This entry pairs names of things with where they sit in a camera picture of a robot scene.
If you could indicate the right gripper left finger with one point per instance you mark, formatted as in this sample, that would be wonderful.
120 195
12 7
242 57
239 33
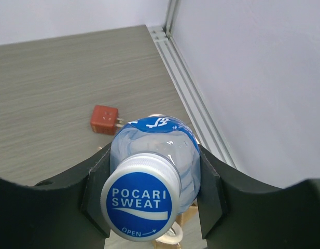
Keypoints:
60 212

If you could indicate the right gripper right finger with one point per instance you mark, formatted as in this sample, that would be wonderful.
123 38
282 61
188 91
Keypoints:
237 211

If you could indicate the Pocari Sweat bottle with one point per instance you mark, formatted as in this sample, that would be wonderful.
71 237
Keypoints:
155 175

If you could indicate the red cube power adapter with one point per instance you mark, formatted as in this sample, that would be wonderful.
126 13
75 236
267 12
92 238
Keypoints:
105 120

